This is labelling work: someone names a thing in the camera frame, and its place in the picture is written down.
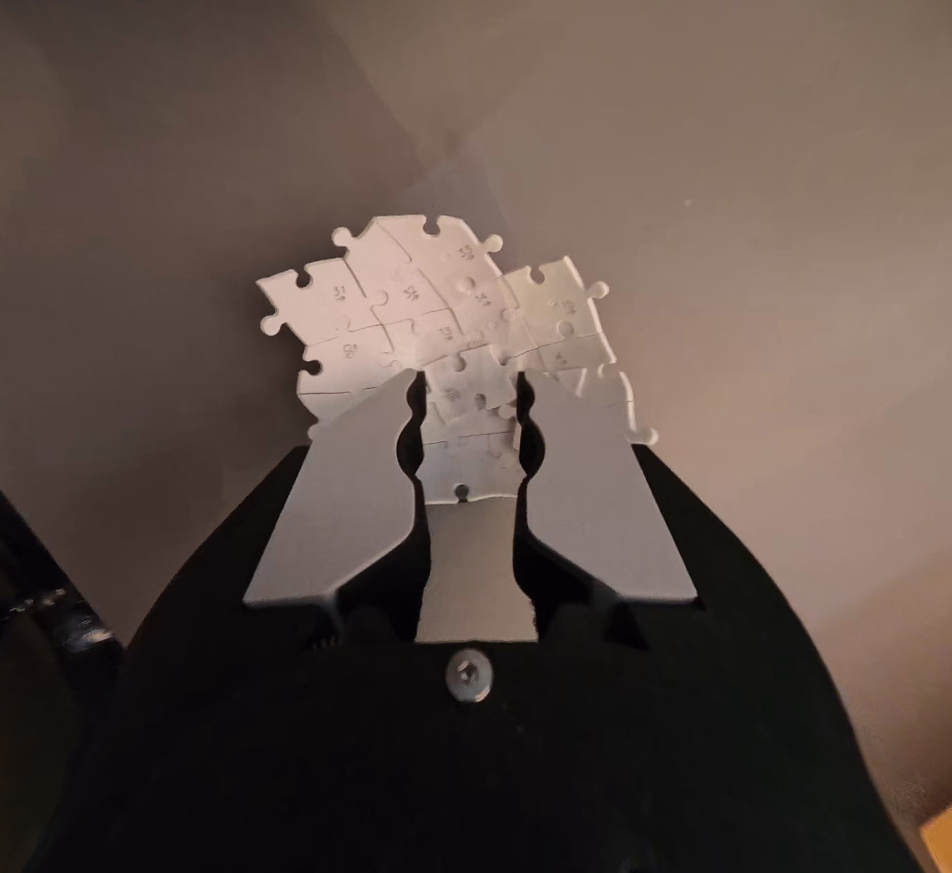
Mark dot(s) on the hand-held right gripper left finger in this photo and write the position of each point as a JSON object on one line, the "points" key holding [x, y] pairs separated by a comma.
{"points": [[342, 508]]}

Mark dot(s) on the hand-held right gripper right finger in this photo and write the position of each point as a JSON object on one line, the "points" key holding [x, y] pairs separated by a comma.
{"points": [[602, 508]]}

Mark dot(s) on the white half puzzle ball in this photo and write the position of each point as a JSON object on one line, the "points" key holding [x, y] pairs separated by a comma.
{"points": [[416, 278]]}

